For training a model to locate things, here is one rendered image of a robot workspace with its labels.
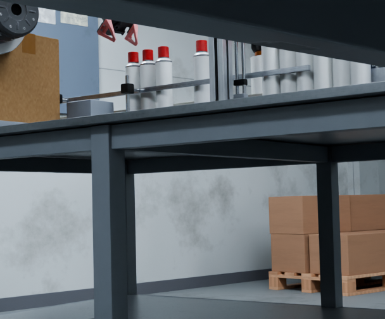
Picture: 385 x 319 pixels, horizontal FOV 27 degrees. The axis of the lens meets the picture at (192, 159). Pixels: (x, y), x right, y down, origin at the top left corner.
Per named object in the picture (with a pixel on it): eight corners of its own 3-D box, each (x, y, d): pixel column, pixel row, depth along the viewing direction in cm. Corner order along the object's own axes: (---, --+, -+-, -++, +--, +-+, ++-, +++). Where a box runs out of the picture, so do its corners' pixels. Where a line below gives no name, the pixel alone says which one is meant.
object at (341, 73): (357, 94, 205) (354, 16, 207) (348, 92, 201) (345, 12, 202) (339, 97, 209) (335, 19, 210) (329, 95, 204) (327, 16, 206)
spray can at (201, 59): (215, 110, 232) (213, 40, 233) (205, 109, 228) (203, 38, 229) (201, 111, 235) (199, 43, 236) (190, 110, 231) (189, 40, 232)
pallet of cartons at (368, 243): (451, 283, 562) (446, 192, 566) (340, 297, 499) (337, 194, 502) (367, 276, 626) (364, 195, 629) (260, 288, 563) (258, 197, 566)
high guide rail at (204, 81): (310, 70, 207) (310, 65, 207) (308, 69, 206) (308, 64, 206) (28, 108, 270) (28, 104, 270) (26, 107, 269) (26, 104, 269)
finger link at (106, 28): (131, 35, 271) (119, 17, 276) (114, 32, 266) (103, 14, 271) (121, 50, 275) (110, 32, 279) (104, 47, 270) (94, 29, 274)
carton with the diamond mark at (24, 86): (61, 127, 240) (59, 38, 242) (-4, 122, 221) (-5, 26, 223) (-3, 135, 259) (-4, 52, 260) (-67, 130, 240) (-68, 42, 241)
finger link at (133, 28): (146, 38, 276) (135, 21, 281) (130, 35, 271) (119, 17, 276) (137, 52, 279) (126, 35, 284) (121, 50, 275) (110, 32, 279)
